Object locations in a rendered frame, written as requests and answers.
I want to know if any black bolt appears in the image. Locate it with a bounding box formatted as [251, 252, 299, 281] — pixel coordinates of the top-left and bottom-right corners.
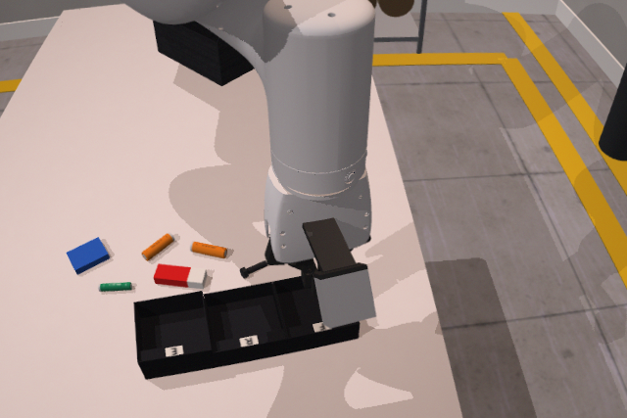
[240, 260, 267, 279]

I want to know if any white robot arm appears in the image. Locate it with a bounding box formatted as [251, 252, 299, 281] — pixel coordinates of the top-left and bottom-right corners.
[121, 0, 376, 328]

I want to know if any blue block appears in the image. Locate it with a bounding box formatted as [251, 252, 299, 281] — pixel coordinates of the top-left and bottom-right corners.
[67, 237, 110, 275]

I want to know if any orange aa battery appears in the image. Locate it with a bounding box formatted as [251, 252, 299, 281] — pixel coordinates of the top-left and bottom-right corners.
[190, 241, 227, 258]
[142, 233, 174, 261]

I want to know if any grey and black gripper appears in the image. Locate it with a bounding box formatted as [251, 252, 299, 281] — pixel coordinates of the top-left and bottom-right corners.
[265, 166, 371, 298]

